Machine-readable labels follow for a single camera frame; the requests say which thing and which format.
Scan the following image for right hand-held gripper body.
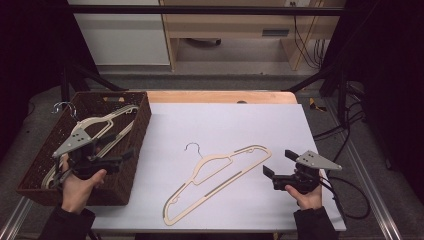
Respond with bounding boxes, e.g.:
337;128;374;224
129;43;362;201
272;149;343;195

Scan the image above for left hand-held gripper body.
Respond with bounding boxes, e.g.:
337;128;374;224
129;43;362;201
52;129;125;181

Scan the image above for beige clothes hanger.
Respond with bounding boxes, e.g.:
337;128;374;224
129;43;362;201
162;142;273;227
41;101;140;190

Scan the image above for brown woven basket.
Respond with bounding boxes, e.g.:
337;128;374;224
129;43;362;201
16;91;153;207

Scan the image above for person's right hand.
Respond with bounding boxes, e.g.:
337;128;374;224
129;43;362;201
284;183;324;211

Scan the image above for person's left hand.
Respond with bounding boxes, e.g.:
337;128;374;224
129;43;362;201
60;153;108;214

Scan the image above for yellow and black tape piece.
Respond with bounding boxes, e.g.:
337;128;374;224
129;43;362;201
308;97;328;113

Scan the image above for white table sheet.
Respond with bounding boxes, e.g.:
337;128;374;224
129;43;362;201
90;102;348;232

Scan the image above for white cabinet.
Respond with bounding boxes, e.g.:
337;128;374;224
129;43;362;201
68;0;171;67

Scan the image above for dark curtain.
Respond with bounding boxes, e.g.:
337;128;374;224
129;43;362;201
328;0;424;204
0;0;99;164

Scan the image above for light wooden desk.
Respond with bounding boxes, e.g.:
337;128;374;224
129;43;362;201
159;0;346;72

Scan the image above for grey left gripper cable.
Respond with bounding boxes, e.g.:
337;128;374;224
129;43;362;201
49;156;73;192

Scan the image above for black floor cables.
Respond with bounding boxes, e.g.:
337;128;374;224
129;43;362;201
313;99;367;164

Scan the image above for black slanted frame strut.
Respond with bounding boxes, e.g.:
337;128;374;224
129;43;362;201
59;61;129;108
286;63;349;124

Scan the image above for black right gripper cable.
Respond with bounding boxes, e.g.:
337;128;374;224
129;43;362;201
319;174;372;221

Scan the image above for aluminium rail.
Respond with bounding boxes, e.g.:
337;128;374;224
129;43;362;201
0;196;34;240
324;99;403;240

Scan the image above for black hanging cables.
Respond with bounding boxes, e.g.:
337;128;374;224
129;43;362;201
292;2;324;70

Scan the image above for black curved cable under desk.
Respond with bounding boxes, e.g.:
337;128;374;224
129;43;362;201
184;37;223;47

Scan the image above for black horizontal frame bar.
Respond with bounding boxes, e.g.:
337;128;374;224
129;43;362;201
66;4;346;17

